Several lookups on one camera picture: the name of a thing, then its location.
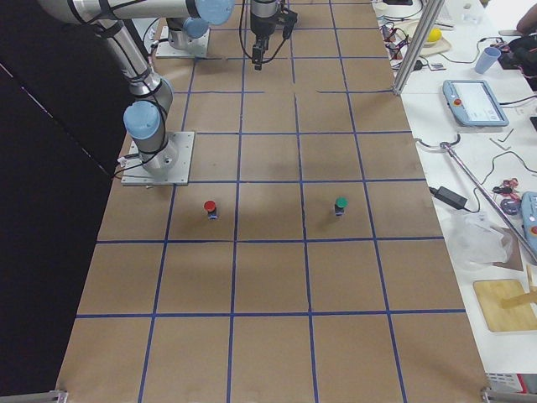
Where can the yellow lemon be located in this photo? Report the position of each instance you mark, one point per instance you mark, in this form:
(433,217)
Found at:
(435,35)

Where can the clear plastic bag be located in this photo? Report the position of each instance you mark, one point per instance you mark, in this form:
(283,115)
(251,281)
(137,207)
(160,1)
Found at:
(474,242)

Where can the blue teach pendant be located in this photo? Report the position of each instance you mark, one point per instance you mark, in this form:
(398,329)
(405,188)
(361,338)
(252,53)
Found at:
(473,104)
(528,214)

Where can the metal rod with handle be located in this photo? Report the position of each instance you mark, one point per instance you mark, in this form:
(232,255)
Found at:
(448,147)

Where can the red push button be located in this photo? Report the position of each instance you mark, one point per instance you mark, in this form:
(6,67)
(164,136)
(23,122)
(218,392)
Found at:
(211,209)

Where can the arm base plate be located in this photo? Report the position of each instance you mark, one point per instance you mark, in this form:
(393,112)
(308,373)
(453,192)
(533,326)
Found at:
(178,45)

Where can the black wrist camera, arm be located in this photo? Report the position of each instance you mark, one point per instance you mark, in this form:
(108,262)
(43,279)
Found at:
(287,20)

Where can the wooden cutting board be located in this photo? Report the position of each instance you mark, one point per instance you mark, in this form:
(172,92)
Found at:
(506,306)

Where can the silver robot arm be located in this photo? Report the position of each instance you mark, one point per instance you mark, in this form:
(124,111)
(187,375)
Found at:
(145,120)
(196,27)

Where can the black power adapter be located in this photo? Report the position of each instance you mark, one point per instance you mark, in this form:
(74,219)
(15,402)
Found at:
(449,197)

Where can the light blue plastic cup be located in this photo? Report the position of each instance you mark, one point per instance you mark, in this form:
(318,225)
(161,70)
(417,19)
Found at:
(486,59)

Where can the aluminium frame post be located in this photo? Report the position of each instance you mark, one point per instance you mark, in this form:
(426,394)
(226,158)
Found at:
(430,13)

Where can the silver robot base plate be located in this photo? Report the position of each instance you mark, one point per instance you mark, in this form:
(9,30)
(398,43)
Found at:
(170,167)

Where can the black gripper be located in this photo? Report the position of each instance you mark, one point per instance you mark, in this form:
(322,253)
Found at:
(262,26)

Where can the green push button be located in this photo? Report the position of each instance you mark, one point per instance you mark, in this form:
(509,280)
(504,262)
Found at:
(340,206)

